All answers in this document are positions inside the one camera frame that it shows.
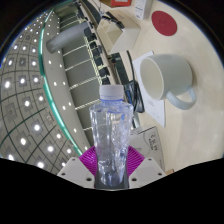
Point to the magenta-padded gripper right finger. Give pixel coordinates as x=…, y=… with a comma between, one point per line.
x=148, y=171

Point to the round ceiling lights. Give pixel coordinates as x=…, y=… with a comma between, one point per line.
x=22, y=80

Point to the small white pack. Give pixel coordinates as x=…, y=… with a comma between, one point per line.
x=143, y=8

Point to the flat round red coaster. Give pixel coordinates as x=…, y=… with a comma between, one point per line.
x=164, y=22

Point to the white ceramic mug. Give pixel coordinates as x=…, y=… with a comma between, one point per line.
x=176, y=75

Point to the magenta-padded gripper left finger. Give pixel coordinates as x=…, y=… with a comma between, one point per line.
x=76, y=171

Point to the long curved conference desk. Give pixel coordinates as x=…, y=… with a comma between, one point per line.
x=113, y=43

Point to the clear plastic water bottle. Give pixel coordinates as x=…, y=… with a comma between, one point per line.
x=111, y=133

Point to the black desk device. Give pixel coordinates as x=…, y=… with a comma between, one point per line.
x=136, y=98

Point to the row of black office chairs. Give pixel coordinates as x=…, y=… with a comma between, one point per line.
x=100, y=61

